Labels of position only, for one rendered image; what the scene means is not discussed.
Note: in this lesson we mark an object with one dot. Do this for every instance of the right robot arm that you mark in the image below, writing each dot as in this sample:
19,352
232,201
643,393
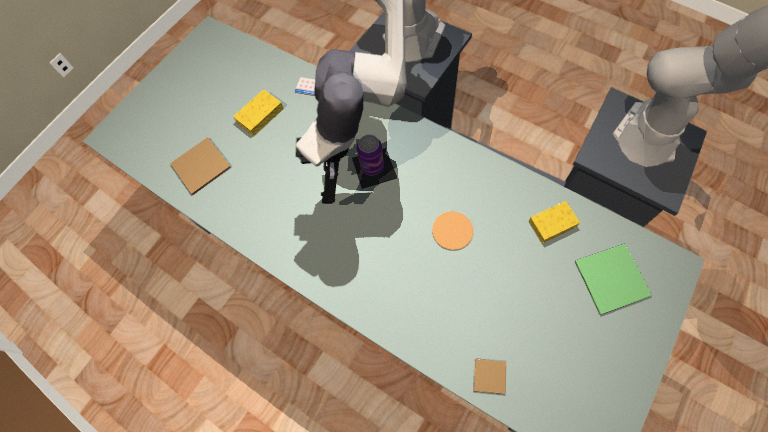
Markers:
412,32

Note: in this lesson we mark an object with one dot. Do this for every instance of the dark grey square tile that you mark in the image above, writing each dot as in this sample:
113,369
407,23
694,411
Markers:
385,175

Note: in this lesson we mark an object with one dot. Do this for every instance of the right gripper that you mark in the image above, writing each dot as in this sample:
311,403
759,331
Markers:
331,173

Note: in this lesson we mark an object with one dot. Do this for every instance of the purple drink can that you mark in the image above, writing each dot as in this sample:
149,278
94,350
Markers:
370,154

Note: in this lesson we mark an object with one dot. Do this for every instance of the tan flat rectangular board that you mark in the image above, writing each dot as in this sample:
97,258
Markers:
200,165

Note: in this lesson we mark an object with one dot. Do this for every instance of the green flat square pad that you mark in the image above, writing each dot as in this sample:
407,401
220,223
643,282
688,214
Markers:
612,279

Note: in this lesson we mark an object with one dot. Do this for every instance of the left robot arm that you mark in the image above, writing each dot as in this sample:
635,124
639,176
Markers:
679,74

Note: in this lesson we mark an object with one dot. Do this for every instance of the yellow sponge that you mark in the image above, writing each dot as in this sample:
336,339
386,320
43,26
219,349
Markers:
258,112
554,222

